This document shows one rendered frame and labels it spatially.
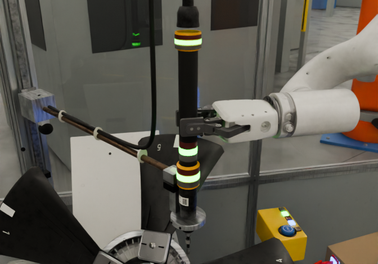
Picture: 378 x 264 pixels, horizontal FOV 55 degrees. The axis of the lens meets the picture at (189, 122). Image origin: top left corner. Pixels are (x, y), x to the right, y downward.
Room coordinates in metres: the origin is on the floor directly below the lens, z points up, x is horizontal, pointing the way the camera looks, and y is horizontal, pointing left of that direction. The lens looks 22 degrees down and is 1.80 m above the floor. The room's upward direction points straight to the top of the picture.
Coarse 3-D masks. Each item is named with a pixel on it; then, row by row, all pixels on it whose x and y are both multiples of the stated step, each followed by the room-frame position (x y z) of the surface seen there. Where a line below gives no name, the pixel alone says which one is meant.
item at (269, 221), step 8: (272, 208) 1.04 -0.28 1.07; (264, 216) 0.99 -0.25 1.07; (272, 216) 0.99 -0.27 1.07; (280, 216) 0.99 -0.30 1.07; (256, 224) 1.02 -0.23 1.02; (264, 224) 0.97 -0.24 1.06; (272, 224) 0.95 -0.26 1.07; (280, 224) 0.95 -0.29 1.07; (288, 224) 0.95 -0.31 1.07; (296, 224) 0.95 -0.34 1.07; (256, 232) 1.02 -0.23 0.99; (264, 232) 0.96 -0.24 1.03; (272, 232) 0.91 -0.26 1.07; (280, 232) 0.91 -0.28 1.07; (296, 232) 0.91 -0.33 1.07; (264, 240) 0.95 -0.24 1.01; (288, 240) 0.88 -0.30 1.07; (296, 240) 0.89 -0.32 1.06; (304, 240) 0.89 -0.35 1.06; (288, 248) 0.88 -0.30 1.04; (296, 248) 0.89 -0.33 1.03; (304, 248) 0.89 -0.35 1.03; (296, 256) 0.89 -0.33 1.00
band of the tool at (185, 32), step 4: (176, 32) 0.59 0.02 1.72; (180, 32) 0.62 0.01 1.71; (184, 32) 0.62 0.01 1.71; (188, 32) 0.62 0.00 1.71; (192, 32) 0.62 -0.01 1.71; (196, 32) 0.62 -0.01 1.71; (200, 32) 0.59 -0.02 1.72; (180, 40) 0.58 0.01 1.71; (184, 40) 0.58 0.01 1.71; (188, 40) 0.58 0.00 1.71; (192, 40) 0.58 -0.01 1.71; (196, 40) 0.58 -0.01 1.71; (180, 44) 0.58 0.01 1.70; (196, 44) 0.59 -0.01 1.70
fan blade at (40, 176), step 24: (24, 192) 0.65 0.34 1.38; (48, 192) 0.64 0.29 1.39; (0, 216) 0.64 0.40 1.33; (24, 216) 0.64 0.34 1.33; (48, 216) 0.63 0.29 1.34; (72, 216) 0.62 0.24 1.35; (0, 240) 0.64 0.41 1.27; (24, 240) 0.63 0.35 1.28; (48, 240) 0.62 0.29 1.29; (72, 240) 0.61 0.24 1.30
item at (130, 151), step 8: (48, 112) 0.97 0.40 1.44; (56, 112) 0.95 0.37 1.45; (64, 120) 0.91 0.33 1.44; (72, 120) 0.89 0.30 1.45; (80, 128) 0.85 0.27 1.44; (88, 128) 0.84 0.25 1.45; (104, 136) 0.79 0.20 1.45; (112, 144) 0.76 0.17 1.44; (120, 144) 0.74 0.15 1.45; (128, 152) 0.72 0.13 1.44; (136, 152) 0.71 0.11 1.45; (144, 160) 0.68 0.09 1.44; (152, 160) 0.67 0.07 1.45; (160, 168) 0.64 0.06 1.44
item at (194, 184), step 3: (177, 180) 0.59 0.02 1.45; (198, 180) 0.59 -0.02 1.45; (177, 183) 0.59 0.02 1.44; (180, 183) 0.59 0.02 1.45; (183, 183) 0.58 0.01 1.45; (186, 183) 0.58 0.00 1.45; (189, 183) 0.58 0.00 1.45; (192, 183) 0.58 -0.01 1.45; (195, 183) 0.58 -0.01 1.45; (198, 183) 0.59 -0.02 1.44; (180, 186) 0.59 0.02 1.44; (183, 186) 0.58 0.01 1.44; (186, 186) 0.58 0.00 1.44; (189, 186) 0.58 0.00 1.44; (192, 186) 0.58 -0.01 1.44; (195, 186) 0.58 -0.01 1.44
